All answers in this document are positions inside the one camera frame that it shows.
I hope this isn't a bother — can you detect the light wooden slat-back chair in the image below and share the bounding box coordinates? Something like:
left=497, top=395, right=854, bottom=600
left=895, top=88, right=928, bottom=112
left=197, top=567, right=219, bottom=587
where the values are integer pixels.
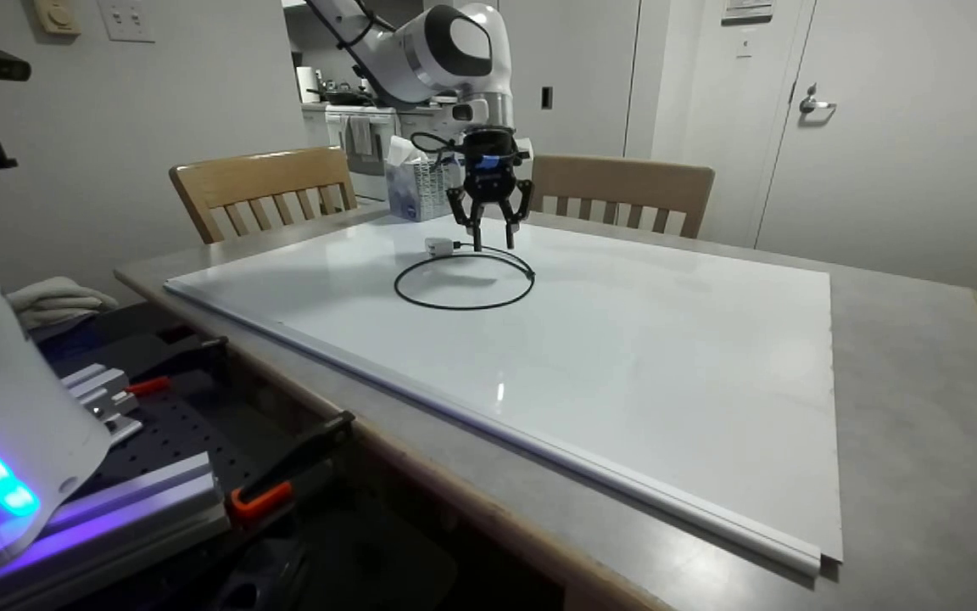
left=523, top=154, right=717, bottom=240
left=165, top=145, right=364, bottom=249

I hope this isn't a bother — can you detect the large white whiteboard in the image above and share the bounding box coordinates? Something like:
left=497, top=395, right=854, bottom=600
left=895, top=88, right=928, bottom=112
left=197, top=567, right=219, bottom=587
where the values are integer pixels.
left=162, top=208, right=848, bottom=585

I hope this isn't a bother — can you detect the red handled metal clamp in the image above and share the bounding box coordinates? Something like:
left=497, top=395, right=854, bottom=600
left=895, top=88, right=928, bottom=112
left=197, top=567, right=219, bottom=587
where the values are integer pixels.
left=57, top=357, right=179, bottom=449

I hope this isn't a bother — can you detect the orange handled black clamp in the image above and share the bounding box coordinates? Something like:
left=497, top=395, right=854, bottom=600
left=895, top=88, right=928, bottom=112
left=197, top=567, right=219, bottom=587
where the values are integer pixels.
left=219, top=407, right=360, bottom=532

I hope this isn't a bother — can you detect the clear plastic bottle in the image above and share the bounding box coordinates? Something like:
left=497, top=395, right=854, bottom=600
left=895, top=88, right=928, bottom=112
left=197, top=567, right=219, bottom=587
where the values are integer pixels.
left=381, top=133, right=456, bottom=228

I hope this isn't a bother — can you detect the aluminium profile rail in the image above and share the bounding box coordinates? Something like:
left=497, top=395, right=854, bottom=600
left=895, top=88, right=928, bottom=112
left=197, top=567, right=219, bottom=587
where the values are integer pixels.
left=0, top=449, right=231, bottom=611

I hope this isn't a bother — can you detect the silver door lever handle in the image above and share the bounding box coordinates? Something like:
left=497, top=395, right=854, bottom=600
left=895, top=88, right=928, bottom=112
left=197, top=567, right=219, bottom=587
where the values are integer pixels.
left=792, top=80, right=840, bottom=130

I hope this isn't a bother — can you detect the white charger with black cable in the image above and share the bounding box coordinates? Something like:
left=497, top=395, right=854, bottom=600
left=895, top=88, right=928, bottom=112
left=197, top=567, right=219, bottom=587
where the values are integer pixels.
left=390, top=231, right=540, bottom=317

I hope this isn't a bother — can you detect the white wall outlet plate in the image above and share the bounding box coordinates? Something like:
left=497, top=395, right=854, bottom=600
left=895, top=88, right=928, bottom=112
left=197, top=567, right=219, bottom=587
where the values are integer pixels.
left=93, top=0, right=162, bottom=46

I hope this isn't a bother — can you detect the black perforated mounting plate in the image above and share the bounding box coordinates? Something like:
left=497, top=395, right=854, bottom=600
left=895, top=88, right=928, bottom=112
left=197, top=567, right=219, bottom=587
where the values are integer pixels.
left=25, top=297, right=364, bottom=571

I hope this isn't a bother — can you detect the white folded cloth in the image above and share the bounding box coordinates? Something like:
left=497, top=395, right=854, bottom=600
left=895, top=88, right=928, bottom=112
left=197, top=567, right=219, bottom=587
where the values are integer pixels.
left=7, top=274, right=120, bottom=335

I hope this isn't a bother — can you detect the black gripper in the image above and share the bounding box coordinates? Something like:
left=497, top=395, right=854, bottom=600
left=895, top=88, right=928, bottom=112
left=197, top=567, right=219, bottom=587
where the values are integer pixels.
left=443, top=125, right=537, bottom=253

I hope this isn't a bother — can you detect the white kitchen stove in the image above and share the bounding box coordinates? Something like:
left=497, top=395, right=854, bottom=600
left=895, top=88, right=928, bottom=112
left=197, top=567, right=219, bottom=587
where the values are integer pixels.
left=317, top=99, right=403, bottom=180

